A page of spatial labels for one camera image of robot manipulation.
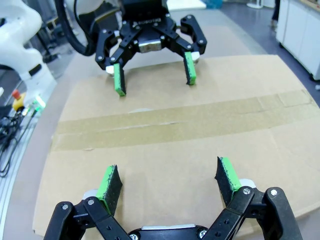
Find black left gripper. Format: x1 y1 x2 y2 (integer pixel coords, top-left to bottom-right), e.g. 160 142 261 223
94 0 208 98

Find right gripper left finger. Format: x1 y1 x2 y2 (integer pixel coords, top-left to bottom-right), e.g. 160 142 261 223
43 164 131 240

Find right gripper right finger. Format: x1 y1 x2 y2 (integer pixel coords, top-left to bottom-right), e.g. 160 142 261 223
208 156 305 240

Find large brown cardboard box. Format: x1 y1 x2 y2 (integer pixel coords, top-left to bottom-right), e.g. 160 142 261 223
31 54 320 237

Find brown packing tape strip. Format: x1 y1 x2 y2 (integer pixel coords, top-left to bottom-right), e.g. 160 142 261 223
51 90 320 152

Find green lit control device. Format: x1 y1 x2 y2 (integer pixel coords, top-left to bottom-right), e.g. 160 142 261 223
31 96 47 111

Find white stand base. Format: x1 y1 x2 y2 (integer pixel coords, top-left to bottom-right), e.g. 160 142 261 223
246 0 266 9

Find bystander dark legs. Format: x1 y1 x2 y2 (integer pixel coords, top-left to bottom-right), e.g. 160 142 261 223
269 0 281 31

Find yellow red emergency stop button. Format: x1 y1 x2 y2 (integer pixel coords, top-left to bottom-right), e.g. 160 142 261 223
11 89 28 111

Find white tall cabinet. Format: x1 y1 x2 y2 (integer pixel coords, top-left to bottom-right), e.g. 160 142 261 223
275 0 320 81

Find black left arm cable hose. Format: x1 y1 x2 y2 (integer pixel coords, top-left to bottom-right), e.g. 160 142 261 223
55 0 99 58

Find black cable bundle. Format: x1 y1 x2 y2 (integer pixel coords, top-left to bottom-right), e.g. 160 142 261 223
0 107 38 178

